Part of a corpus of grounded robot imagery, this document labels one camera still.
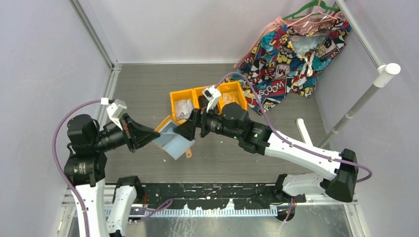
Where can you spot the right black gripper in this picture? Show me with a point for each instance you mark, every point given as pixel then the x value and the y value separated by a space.
pixel 198 118

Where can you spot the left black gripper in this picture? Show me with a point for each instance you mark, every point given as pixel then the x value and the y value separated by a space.
pixel 138 134

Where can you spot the yellow card holder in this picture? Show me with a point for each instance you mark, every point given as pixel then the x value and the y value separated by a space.
pixel 172 143

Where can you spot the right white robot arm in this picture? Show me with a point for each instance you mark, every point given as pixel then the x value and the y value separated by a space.
pixel 333 173

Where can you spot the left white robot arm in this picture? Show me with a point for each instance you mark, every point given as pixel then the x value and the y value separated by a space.
pixel 85 169

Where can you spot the cards in left bin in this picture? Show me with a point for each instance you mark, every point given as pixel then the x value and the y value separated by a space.
pixel 183 109

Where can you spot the left yellow bin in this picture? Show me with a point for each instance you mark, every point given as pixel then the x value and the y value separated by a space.
pixel 179 95

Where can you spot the black items in middle bin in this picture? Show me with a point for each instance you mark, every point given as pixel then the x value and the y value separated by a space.
pixel 203 102

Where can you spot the banknotes in right bin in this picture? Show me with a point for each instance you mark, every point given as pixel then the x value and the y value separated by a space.
pixel 229 97

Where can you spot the right yellow bin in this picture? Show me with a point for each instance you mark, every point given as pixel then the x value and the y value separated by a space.
pixel 234 87

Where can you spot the colourful comic print shorts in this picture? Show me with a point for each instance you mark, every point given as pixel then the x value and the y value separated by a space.
pixel 268 77

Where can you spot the pink garment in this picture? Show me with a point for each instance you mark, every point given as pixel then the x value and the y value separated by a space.
pixel 275 35

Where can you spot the pink hanger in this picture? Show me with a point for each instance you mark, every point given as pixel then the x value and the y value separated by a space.
pixel 309 26

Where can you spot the green hanger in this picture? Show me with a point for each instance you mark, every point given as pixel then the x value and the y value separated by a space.
pixel 316 7

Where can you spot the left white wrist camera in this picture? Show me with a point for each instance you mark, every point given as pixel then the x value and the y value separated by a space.
pixel 115 109

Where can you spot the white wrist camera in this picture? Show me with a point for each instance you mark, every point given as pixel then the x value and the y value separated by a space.
pixel 213 95
pixel 115 109

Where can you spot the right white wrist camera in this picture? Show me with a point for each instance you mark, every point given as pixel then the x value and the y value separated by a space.
pixel 213 95

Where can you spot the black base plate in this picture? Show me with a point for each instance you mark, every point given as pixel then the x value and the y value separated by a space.
pixel 214 200

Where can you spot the white clothes rail pole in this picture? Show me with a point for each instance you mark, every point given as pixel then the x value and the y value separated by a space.
pixel 385 74

